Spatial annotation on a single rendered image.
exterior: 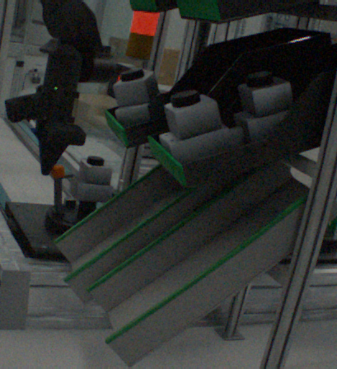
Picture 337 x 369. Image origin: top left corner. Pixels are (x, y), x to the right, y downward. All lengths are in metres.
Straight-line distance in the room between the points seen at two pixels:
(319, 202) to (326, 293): 0.62
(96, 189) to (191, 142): 0.46
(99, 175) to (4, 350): 0.35
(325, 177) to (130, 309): 0.28
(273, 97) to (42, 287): 0.47
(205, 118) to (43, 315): 0.47
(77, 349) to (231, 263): 0.37
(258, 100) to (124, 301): 0.29
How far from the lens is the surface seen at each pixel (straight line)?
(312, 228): 0.65
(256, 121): 0.68
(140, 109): 0.80
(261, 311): 1.18
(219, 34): 2.36
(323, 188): 0.64
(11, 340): 0.97
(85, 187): 1.09
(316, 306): 1.25
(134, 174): 1.34
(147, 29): 1.28
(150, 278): 0.79
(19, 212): 1.17
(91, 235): 0.91
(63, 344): 0.97
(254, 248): 0.67
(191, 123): 0.66
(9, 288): 0.96
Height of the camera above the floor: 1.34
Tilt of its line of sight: 14 degrees down
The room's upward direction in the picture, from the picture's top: 12 degrees clockwise
